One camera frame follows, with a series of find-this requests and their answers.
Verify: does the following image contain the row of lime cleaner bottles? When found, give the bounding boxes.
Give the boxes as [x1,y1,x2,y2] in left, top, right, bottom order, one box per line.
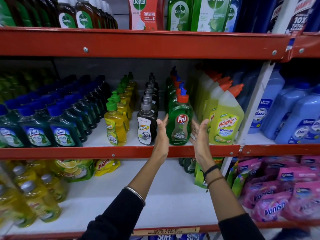
[195,70,245,145]

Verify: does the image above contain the silver bangle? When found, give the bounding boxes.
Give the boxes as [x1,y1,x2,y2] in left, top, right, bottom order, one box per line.
[124,186,146,207]

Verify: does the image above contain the red metal shelf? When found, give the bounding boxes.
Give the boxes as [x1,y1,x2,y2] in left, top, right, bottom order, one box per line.
[0,27,320,240]

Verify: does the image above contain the orange label strip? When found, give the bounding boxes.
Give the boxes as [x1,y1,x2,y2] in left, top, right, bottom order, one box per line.
[132,227,200,237]

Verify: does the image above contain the black wristband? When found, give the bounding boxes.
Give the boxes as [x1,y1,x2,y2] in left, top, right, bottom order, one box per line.
[201,164,219,184]

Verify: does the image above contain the dark blue white-label bottle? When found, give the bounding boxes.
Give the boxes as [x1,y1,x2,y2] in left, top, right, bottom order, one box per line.
[285,0,320,35]

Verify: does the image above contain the blue disinfectant bottle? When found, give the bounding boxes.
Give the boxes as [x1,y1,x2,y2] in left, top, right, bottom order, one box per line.
[224,0,242,33]

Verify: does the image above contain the small green pouches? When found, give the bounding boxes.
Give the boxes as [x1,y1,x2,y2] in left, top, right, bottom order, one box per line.
[226,160,250,198]

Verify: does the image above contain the green refill pouch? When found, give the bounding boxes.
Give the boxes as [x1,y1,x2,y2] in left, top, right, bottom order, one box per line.
[194,157,224,189]

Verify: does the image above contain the pink foaming refill pouch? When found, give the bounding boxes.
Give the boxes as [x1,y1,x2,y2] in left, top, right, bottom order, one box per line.
[127,0,165,31]

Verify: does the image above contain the yellow pouch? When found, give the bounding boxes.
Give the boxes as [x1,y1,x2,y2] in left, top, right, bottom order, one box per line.
[94,159,121,177]

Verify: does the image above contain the person's left hand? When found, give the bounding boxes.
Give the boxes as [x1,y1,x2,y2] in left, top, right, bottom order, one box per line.
[152,113,170,160]

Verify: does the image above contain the person's left forearm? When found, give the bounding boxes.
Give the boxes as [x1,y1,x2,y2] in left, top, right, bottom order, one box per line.
[80,152,167,240]

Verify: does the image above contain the blue price tag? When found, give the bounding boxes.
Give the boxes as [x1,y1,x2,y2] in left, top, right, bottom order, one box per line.
[286,35,297,52]

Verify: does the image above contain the row of yellow pump bottles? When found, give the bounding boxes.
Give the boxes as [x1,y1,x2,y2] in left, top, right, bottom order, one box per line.
[110,71,137,133]

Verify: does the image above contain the group of yellow silver-capped bottles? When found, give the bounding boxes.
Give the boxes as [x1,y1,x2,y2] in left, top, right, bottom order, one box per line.
[0,160,68,229]

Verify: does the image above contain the person's right forearm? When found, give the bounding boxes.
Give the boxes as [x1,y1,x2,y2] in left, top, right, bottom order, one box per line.
[200,160,265,240]

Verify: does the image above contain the brown thread bracelet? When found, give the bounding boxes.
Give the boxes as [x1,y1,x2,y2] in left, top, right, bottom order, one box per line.
[205,176,225,190]

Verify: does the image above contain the pile of pink pouches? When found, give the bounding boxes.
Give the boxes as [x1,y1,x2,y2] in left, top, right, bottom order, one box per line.
[237,155,320,223]

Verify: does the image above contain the row of brown antiseptic bottles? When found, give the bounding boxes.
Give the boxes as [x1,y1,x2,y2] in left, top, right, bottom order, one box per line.
[56,0,118,30]

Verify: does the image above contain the green disinfectant bottle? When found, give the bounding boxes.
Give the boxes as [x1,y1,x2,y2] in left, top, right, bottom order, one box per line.
[167,0,197,32]

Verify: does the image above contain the green Dettol handwash bottles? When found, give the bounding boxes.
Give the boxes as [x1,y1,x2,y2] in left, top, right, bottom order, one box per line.
[191,0,232,32]

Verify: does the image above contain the small black pump bottle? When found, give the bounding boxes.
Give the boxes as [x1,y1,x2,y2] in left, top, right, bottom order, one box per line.
[137,98,158,146]

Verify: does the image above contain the person's right hand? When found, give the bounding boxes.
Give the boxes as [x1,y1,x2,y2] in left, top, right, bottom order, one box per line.
[189,118,213,169]

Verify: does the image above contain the row of light blue bottles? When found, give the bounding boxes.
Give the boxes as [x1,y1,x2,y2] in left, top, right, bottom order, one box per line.
[235,65,320,145]

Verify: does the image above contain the row of teal blue-capped bottles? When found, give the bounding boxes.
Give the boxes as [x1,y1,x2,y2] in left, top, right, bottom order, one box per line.
[0,74,112,148]

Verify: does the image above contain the blue Surf Excel packets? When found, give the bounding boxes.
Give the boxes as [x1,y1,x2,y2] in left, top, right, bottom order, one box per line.
[147,233,208,240]

